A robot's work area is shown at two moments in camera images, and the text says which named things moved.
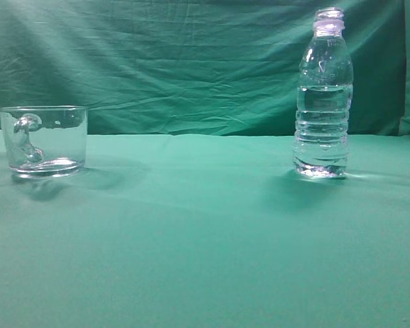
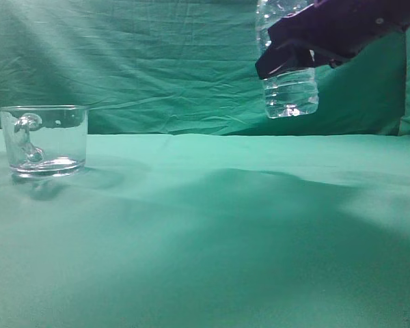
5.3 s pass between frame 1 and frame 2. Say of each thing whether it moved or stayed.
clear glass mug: stayed
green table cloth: stayed
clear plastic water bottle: moved
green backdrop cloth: stayed
